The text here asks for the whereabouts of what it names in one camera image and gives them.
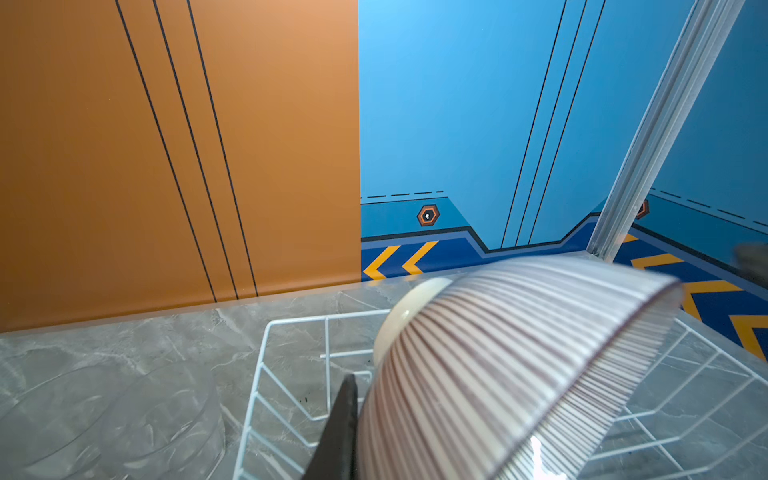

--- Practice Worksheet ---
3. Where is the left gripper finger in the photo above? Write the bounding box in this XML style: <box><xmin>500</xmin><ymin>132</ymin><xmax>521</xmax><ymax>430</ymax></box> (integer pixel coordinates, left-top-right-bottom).
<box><xmin>302</xmin><ymin>374</ymin><xmax>359</xmax><ymax>480</ymax></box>

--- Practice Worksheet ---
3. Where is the clear glass back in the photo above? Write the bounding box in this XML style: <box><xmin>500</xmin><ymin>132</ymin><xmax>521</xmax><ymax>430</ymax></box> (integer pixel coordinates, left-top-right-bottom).
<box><xmin>1</xmin><ymin>366</ymin><xmax>136</xmax><ymax>479</ymax></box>

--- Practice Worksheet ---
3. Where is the clear glass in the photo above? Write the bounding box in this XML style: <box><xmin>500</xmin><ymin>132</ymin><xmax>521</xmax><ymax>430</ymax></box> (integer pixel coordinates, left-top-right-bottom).
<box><xmin>1</xmin><ymin>366</ymin><xmax>136</xmax><ymax>479</ymax></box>
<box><xmin>99</xmin><ymin>361</ymin><xmax>226</xmax><ymax>479</ymax></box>

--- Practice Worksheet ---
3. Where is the white wire dish rack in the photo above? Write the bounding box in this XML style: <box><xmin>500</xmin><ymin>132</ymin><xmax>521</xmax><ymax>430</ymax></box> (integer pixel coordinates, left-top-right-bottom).
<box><xmin>234</xmin><ymin>310</ymin><xmax>767</xmax><ymax>479</ymax></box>

